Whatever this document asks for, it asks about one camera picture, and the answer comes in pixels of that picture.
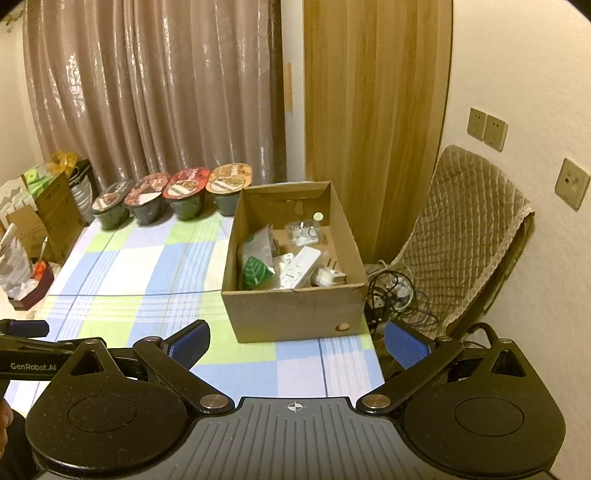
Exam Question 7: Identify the white power adapter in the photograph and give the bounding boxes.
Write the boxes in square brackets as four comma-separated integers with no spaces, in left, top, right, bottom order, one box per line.
[311,258,346,288]

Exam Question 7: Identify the silver green tea pouch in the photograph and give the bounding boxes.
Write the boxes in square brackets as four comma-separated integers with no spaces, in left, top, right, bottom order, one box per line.
[238,225,276,290]

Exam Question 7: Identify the white ointment box with parrot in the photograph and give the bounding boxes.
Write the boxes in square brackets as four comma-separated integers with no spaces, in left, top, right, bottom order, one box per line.
[280,246,322,290]

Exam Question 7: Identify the left hand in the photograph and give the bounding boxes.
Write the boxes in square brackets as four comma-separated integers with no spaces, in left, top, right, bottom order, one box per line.
[0,399,14,457]

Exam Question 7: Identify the dark red tray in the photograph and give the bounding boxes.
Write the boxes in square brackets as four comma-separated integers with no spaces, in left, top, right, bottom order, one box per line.
[9,260,54,311]

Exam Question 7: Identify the crumpled white plastic bag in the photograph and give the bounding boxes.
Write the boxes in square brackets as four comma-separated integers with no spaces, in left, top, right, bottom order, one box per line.
[0,223,33,298]

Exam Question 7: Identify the checkered tablecloth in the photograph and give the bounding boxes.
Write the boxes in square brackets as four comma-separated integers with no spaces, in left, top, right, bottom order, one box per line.
[1,211,384,400]

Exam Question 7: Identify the small cardboard boxes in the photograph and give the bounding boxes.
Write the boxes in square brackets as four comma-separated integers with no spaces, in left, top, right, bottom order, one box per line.
[7,174,84,265]

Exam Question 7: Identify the brown cardboard box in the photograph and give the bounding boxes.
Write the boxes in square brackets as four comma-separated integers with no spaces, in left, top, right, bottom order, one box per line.
[221,181,368,343]

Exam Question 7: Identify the white carved wooden rack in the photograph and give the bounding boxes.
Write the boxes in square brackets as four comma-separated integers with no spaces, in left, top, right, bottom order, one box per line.
[0,178,37,230]

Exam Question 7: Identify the quilted beige chair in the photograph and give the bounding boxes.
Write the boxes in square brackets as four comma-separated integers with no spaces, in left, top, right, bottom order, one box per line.
[394,145,535,338]

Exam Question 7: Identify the brown lid noodle bowl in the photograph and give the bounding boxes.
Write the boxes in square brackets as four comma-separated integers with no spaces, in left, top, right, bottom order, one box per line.
[91,179,135,231]

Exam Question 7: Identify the dark red lid noodle bowl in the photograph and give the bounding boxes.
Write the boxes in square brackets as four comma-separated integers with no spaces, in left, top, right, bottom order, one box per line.
[124,172,170,226]

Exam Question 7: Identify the clear bag with adapter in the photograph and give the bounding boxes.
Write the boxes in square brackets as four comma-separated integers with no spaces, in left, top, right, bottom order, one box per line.
[284,220,322,248]

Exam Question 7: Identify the orange lid noodle bowl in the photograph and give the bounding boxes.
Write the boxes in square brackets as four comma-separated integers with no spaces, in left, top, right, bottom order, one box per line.
[206,163,252,216]

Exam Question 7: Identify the wooden door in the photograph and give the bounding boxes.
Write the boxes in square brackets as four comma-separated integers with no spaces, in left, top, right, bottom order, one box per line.
[304,1,454,263]

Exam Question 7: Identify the tangled black cables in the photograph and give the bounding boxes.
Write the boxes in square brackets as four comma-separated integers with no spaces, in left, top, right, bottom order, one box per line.
[363,260,445,342]

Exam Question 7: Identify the single wall socket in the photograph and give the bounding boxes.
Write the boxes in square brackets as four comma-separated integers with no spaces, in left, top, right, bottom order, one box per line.
[555,158,590,211]

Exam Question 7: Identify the double wall socket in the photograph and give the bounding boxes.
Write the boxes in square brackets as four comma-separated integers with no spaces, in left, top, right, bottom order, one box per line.
[467,108,509,152]

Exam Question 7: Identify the yellow wall hook strip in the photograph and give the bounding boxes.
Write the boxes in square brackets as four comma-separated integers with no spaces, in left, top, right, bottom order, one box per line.
[283,62,294,113]

